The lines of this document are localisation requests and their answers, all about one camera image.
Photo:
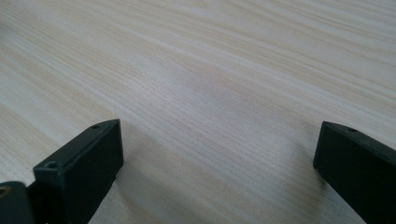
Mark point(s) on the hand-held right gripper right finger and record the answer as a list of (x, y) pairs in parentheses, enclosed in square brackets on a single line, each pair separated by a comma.
[(358, 168)]

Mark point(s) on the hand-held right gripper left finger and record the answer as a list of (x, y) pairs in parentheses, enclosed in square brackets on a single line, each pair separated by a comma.
[(84, 168)]

